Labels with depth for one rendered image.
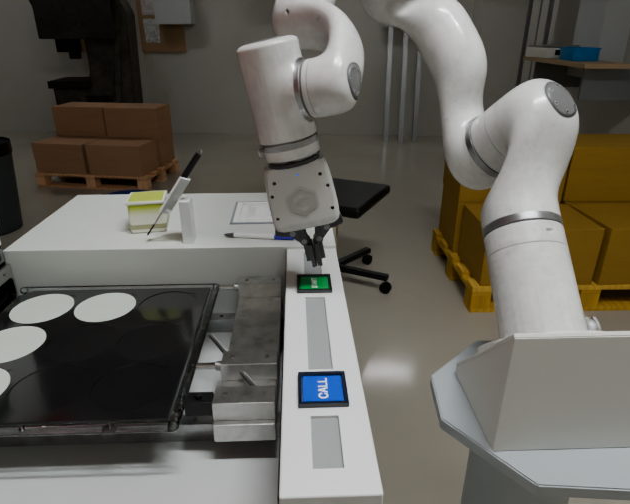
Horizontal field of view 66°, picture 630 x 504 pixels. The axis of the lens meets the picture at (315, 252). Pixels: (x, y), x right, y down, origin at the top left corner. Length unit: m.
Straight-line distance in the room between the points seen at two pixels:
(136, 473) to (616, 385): 0.62
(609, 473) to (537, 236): 0.32
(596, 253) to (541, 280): 2.07
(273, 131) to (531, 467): 0.56
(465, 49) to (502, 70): 6.09
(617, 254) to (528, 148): 2.10
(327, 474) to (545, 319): 0.40
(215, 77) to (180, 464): 6.95
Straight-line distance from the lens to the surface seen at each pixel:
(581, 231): 2.74
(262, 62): 0.67
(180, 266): 0.98
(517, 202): 0.81
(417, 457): 1.87
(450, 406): 0.80
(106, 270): 1.02
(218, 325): 0.94
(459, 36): 0.94
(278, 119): 0.67
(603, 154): 3.16
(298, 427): 0.54
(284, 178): 0.71
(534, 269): 0.77
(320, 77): 0.65
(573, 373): 0.71
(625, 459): 0.82
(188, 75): 7.57
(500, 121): 0.86
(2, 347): 0.89
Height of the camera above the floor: 1.33
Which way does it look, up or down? 24 degrees down
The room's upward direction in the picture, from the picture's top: straight up
